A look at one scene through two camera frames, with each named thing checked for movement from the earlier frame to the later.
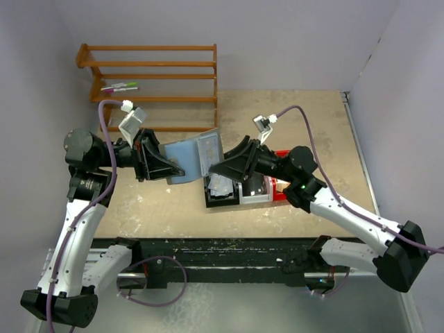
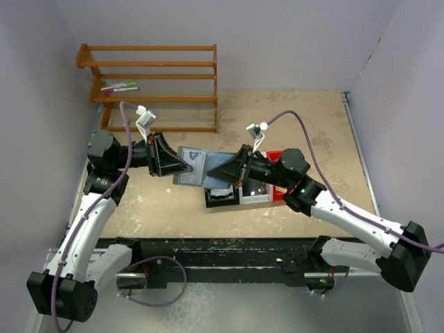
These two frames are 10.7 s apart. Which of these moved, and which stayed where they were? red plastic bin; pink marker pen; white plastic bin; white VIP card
Moved: white VIP card
Stayed: red plastic bin; white plastic bin; pink marker pen
